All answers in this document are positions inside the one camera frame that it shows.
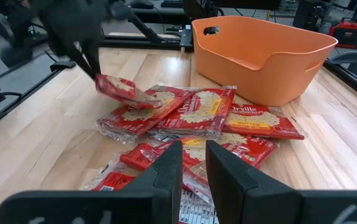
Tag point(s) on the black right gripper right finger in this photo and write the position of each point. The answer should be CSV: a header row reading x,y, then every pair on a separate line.
x,y
243,193

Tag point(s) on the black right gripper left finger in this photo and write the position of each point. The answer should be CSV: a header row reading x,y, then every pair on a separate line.
x,y
153,199

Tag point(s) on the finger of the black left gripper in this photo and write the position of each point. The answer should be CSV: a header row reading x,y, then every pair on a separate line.
x,y
81,60
94,57

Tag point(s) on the black computer mouse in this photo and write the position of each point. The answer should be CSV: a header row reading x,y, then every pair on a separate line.
x,y
142,4

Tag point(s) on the orange plastic basket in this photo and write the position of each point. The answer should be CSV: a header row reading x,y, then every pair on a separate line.
x,y
259,71

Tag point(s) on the black chair base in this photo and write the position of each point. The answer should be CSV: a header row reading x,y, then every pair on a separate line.
x,y
349,59

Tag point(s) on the red portable machine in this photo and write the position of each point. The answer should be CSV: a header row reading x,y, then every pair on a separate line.
x,y
348,34

